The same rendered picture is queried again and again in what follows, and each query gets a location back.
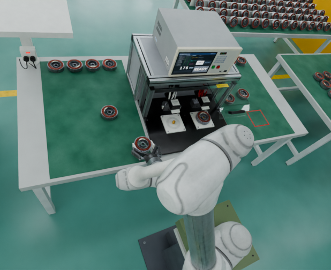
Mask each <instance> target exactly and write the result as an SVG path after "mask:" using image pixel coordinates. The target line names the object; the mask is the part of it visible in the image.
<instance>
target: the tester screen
mask: <svg viewBox="0 0 331 270"><path fill-rule="evenodd" d="M215 55H216V53H196V54H179V56H178V59H177V62H176V65H175V67H174V70H173V73H172V74H178V73H201V72H192V71H193V69H194V67H195V66H210V64H202V65H196V63H197V61H212V60H213V58H214V56H215ZM180 66H189V68H188V69H187V70H191V72H176V73H174V71H181V70H179V68H180Z"/></svg>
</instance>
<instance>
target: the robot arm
mask: <svg viewBox="0 0 331 270"><path fill-rule="evenodd" d="M151 142H152V141H151ZM253 145H254V136H253V133H252V131H251V130H250V129H249V128H248V127H246V126H243V125H241V124H231V125H226V126H224V127H222V128H220V129H218V130H216V131H214V132H212V133H210V134H208V135H206V136H205V137H203V138H201V139H200V140H199V141H197V142H196V143H195V144H193V145H191V146H189V147H188V148H187V149H185V150H184V151H183V152H181V153H180V154H179V155H178V156H177V157H176V158H173V159H170V160H166V161H162V160H161V159H160V158H161V155H162V154H161V152H160V146H156V145H155V144H154V143H153V142H152V148H153V151H152V153H151V152H150V153H145V152H141V151H139V150H137V148H136V146H135V144H134V143H132V149H133V150H132V151H131V154H132V155H133V156H135V157H136V158H137V159H138V160H139V161H142V160H145V161H146V163H147V166H146V167H142V166H134V167H128V168H126V169H122V170H120V171H119V172H118V173H117V174H116V176H115V179H116V186H117V187H118V188H119V189H120V190H125V191H131V190H140V189H144V188H148V187H154V188H156V192H157V196H158V198H159V200H160V202H161V203H162V205H163V206H164V207H165V208H166V209H167V210H168V211H170V212H172V213H174V214H177V215H183V219H184V224H185V230H186V236H187V242H188V246H189V250H188V252H187V254H186V256H185V261H184V265H183V269H182V270H232V269H233V268H234V267H235V266H236V265H237V264H238V263H239V262H240V261H241V260H242V259H243V258H244V256H246V255H248V253H249V252H250V250H251V247H252V236H251V234H250V232H249V231H248V230H247V229H246V228H245V227H244V226H243V225H242V224H240V223H238V222H233V221H228V222H222V223H221V224H219V225H218V226H214V207H215V205H216V203H217V200H218V197H219V195H220V192H221V189H222V187H223V181H224V180H225V178H226V177H227V176H228V175H229V174H230V172H231V171H232V170H233V169H234V167H235V166H236V165H237V164H238V163H239V162H240V161H241V158H242V157H244V156H246V155H248V153H249V152H250V150H251V149H252V147H253ZM157 149H158V154H155V152H156V151H157Z"/></svg>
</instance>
